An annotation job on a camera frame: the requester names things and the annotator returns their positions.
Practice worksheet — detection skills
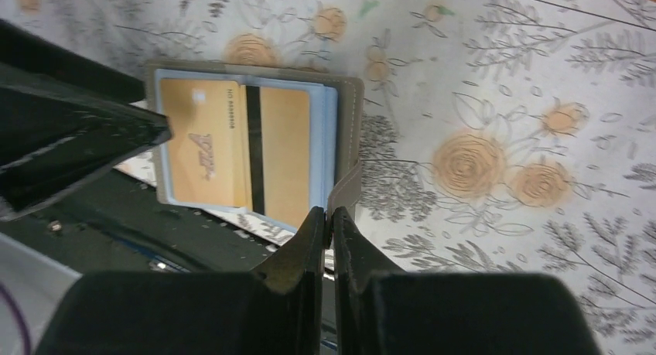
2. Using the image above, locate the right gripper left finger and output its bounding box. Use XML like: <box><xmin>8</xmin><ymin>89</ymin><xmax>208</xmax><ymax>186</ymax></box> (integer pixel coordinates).
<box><xmin>36</xmin><ymin>207</ymin><xmax>326</xmax><ymax>354</ymax></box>

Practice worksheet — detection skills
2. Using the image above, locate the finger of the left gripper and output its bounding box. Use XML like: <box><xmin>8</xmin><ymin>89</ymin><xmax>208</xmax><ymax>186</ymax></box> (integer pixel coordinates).
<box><xmin>1</xmin><ymin>21</ymin><xmax>172</xmax><ymax>221</ymax></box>

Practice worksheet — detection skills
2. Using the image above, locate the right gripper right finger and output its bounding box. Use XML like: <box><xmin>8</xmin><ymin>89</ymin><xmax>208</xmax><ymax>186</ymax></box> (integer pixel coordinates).
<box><xmin>332</xmin><ymin>207</ymin><xmax>600</xmax><ymax>354</ymax></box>

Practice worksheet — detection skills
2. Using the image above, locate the gold VIP credit card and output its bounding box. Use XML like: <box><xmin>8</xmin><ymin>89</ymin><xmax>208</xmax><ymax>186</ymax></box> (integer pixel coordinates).
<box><xmin>159</xmin><ymin>78</ymin><xmax>248</xmax><ymax>207</ymax></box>

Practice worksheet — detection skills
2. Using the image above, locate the beige card holder wallet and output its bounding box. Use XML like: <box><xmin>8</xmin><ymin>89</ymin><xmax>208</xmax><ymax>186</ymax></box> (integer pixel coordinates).
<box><xmin>146</xmin><ymin>60</ymin><xmax>364</xmax><ymax>231</ymax></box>

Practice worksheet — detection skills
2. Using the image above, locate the floral patterned table mat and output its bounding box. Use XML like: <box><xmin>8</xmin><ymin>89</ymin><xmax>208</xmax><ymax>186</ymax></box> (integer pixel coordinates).
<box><xmin>1</xmin><ymin>0</ymin><xmax>655</xmax><ymax>354</ymax></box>

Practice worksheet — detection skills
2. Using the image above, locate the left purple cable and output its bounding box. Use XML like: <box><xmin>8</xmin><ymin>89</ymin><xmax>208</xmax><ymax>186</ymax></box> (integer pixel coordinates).
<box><xmin>0</xmin><ymin>282</ymin><xmax>34</xmax><ymax>355</ymax></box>

